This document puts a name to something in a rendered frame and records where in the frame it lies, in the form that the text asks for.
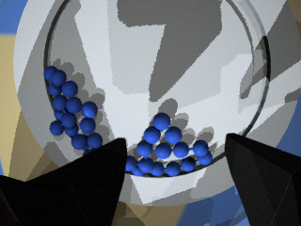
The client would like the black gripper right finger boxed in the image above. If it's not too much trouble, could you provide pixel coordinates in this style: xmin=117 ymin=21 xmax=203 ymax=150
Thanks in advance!
xmin=225 ymin=133 xmax=301 ymax=226

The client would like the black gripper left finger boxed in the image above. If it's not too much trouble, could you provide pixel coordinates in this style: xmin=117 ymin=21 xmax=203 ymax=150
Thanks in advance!
xmin=0 ymin=138 xmax=127 ymax=226

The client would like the white round bead board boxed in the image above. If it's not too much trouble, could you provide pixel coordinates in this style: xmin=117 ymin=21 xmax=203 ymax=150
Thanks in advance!
xmin=12 ymin=0 xmax=301 ymax=207

